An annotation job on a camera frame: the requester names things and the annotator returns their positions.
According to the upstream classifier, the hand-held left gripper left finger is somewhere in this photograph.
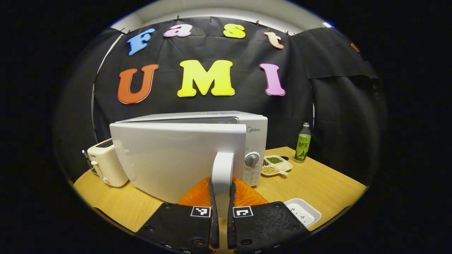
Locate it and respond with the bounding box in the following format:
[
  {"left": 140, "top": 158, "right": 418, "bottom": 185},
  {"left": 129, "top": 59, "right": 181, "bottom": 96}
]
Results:
[{"left": 136, "top": 176, "right": 220, "bottom": 254}]

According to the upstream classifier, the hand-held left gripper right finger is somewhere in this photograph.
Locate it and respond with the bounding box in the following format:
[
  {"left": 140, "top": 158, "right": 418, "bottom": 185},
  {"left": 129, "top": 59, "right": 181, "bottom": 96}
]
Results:
[{"left": 227, "top": 176, "right": 311, "bottom": 254}]

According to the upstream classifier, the white tray of pink meat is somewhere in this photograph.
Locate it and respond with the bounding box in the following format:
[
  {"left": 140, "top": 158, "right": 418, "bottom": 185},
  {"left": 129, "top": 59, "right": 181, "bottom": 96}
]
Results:
[{"left": 284, "top": 198, "right": 322, "bottom": 228}]

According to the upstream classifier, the white microwave oven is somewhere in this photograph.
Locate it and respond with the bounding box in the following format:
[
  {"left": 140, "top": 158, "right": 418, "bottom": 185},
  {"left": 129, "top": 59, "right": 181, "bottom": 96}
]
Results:
[{"left": 109, "top": 111, "right": 268, "bottom": 219}]

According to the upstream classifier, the white divided dish of beans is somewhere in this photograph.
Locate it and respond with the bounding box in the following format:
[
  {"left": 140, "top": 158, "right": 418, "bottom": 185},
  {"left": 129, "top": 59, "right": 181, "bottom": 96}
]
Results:
[{"left": 261, "top": 155, "right": 293, "bottom": 177}]

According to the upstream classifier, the green drink bottle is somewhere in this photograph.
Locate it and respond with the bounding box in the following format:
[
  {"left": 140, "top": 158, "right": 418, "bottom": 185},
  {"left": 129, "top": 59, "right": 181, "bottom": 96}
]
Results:
[{"left": 294, "top": 122, "right": 312, "bottom": 163}]

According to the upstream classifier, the white toaster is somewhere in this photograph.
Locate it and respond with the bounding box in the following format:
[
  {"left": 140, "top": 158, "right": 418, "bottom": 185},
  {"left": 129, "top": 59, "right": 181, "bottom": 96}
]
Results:
[{"left": 82, "top": 139, "right": 129, "bottom": 187}]

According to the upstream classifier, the black backdrop cloth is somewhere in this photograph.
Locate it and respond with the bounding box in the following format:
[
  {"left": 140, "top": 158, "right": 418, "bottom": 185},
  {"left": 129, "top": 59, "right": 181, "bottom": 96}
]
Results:
[{"left": 53, "top": 16, "right": 387, "bottom": 187}]

